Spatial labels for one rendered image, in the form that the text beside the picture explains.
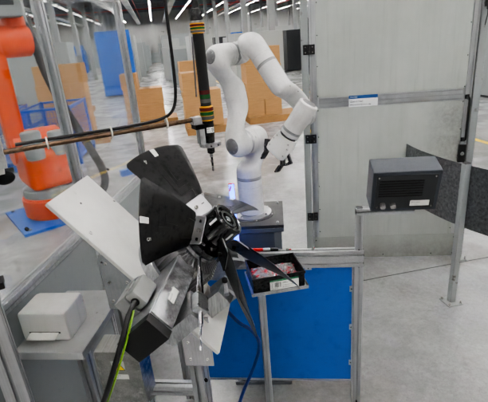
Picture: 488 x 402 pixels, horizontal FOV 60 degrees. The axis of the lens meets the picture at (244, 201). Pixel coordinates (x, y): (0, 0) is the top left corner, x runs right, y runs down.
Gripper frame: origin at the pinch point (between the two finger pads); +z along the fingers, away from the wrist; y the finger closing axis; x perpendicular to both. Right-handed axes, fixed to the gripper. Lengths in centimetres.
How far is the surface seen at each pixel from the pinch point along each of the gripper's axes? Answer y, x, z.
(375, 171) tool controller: 36.5, 7.0, -25.5
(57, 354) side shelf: 16, -91, 58
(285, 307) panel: 45, 6, 51
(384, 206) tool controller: 47, 12, -15
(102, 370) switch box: 28, -81, 58
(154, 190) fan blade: 14, -81, -9
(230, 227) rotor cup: 27, -56, -1
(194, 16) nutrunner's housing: -17, -61, -46
